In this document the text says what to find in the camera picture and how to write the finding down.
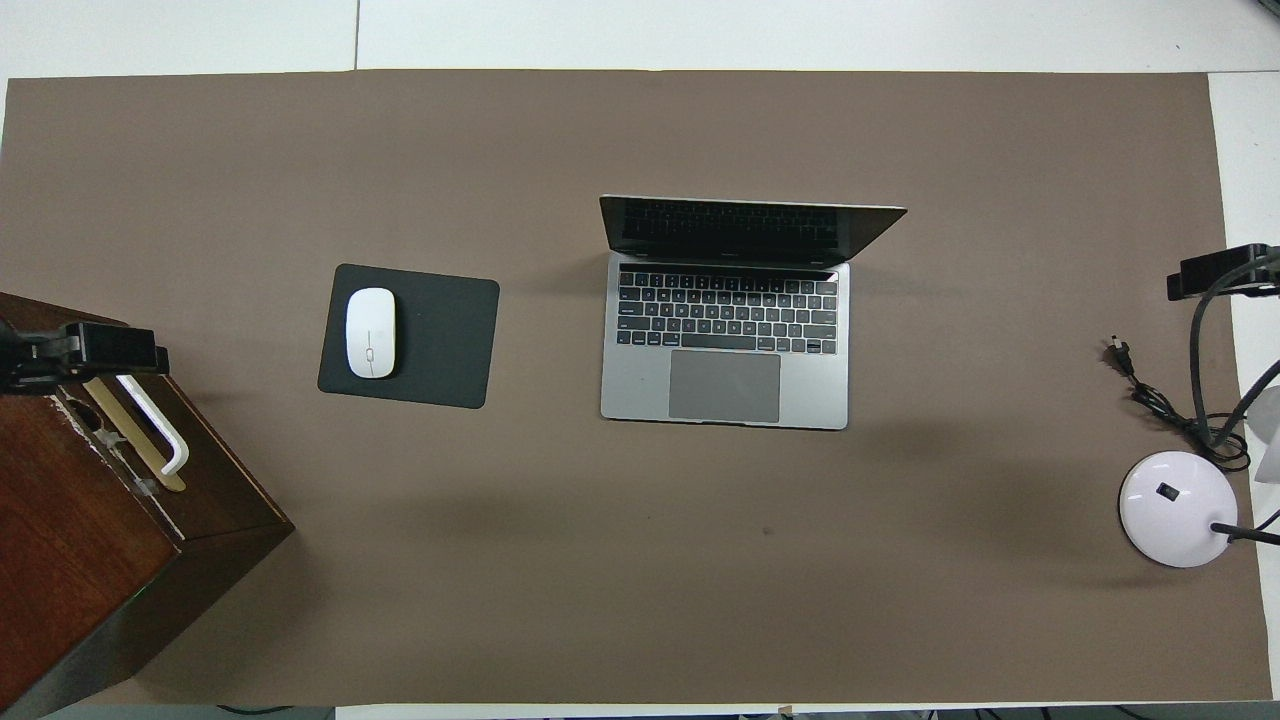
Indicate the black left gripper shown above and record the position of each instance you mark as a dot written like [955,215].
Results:
[30,360]

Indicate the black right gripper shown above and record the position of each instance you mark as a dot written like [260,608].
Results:
[1270,252]

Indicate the silver laptop with apple logo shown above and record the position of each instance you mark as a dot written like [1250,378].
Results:
[640,390]

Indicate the dark brown wooden box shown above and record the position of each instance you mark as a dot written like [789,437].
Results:
[80,520]

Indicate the white desk lamp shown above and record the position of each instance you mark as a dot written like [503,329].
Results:
[1160,520]

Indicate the white computer mouse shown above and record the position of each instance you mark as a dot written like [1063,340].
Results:
[371,330]

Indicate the black mouse pad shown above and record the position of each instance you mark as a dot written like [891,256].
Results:
[440,340]

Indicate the brown table mat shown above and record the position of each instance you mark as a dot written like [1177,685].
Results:
[700,560]

